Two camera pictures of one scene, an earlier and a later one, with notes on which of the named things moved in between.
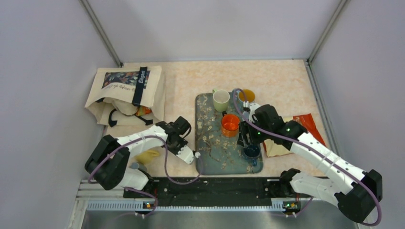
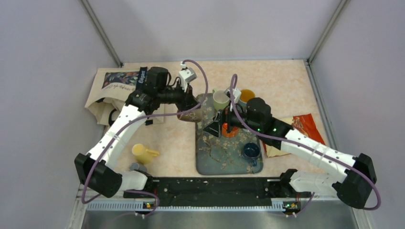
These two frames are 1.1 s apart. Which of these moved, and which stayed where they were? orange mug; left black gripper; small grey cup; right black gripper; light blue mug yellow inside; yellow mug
Moved: right black gripper; left black gripper
Stayed: light blue mug yellow inside; yellow mug; small grey cup; orange mug
